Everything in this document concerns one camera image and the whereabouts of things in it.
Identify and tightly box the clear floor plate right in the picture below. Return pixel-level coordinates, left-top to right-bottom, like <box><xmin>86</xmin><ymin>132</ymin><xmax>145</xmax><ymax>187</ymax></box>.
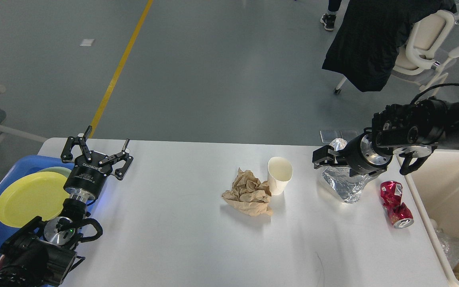
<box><xmin>340</xmin><ymin>130</ymin><xmax>362</xmax><ymax>142</ymax></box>

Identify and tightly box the yellow plastic plate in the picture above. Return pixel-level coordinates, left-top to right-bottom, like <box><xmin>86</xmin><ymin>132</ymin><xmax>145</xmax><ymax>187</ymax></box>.
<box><xmin>0</xmin><ymin>171</ymin><xmax>69</xmax><ymax>228</ymax></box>

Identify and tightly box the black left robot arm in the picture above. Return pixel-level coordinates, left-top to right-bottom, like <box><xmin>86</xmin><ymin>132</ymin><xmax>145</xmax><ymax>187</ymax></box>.
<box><xmin>0</xmin><ymin>126</ymin><xmax>133</xmax><ymax>287</ymax></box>

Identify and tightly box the black jacket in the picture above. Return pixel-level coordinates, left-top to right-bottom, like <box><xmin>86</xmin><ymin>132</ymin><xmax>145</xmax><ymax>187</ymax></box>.
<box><xmin>322</xmin><ymin>0</ymin><xmax>458</xmax><ymax>92</ymax></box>

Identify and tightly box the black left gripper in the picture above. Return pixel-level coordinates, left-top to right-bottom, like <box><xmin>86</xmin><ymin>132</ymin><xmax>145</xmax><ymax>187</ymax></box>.
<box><xmin>60</xmin><ymin>126</ymin><xmax>133</xmax><ymax>200</ymax></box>

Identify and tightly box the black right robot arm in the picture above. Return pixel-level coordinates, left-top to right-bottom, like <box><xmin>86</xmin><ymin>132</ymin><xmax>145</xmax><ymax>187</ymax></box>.
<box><xmin>312</xmin><ymin>92</ymin><xmax>459</xmax><ymax>177</ymax></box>

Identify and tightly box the white paper cup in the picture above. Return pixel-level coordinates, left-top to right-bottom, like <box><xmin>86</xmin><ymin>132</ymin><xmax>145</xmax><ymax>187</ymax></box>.
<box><xmin>267</xmin><ymin>157</ymin><xmax>293</xmax><ymax>196</ymax></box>

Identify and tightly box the dark sneaker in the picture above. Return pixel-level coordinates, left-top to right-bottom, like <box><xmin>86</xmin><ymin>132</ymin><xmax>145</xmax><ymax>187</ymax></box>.
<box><xmin>320</xmin><ymin>13</ymin><xmax>336</xmax><ymax>31</ymax></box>

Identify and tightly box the clear floor plate left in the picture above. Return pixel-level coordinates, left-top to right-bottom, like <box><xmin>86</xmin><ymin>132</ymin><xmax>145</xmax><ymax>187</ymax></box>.
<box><xmin>320</xmin><ymin>130</ymin><xmax>341</xmax><ymax>144</ymax></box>

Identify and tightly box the clear plastic wrap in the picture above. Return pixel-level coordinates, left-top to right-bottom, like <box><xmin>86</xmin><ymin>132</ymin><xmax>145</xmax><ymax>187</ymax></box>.
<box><xmin>318</xmin><ymin>138</ymin><xmax>381</xmax><ymax>204</ymax></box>

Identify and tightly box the cream plastic bin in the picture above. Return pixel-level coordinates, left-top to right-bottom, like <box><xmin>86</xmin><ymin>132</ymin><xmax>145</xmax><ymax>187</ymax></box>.
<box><xmin>406</xmin><ymin>149</ymin><xmax>459</xmax><ymax>287</ymax></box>

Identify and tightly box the white office chair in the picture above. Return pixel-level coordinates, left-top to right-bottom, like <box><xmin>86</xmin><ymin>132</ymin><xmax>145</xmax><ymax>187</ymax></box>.
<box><xmin>334</xmin><ymin>10</ymin><xmax>459</xmax><ymax>96</ymax></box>

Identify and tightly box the clear floor plate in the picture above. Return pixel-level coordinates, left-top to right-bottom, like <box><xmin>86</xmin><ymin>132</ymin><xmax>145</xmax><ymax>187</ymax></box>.
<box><xmin>320</xmin><ymin>130</ymin><xmax>341</xmax><ymax>144</ymax></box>
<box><xmin>340</xmin><ymin>130</ymin><xmax>362</xmax><ymax>142</ymax></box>

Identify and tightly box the crushed red can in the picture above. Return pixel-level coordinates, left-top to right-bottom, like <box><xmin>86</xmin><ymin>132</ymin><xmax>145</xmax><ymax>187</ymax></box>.
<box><xmin>380</xmin><ymin>181</ymin><xmax>414</xmax><ymax>229</ymax></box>

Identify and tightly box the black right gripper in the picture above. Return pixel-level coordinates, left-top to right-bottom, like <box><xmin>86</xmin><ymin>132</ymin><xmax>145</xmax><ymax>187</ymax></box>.
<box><xmin>312</xmin><ymin>133</ymin><xmax>392</xmax><ymax>177</ymax></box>

